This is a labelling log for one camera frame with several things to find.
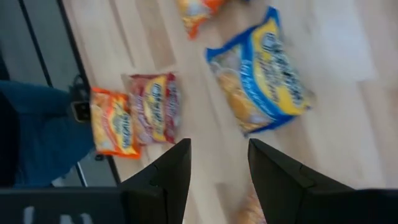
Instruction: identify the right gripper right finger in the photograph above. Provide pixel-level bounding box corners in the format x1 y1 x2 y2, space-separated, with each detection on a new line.
248 138 355 224

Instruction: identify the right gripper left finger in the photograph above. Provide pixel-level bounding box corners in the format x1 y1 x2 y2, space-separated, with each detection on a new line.
118 138 192 224

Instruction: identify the orange Maruchan noodle pack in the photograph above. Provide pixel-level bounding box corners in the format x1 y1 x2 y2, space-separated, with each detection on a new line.
235 185 269 224
89 86 143 160
176 0 229 40

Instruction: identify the red Maruchan noodle pack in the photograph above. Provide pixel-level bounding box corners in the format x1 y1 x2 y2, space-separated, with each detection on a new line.
121 72 183 146

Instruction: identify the blue Maruchan noodle pack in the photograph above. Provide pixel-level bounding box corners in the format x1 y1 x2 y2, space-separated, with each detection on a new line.
204 5 313 137

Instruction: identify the smartphone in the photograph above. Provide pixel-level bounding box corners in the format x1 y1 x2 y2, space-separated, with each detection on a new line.
70 100 92 123

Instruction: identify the person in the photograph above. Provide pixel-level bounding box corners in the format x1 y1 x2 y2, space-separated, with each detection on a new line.
0 79 96 189

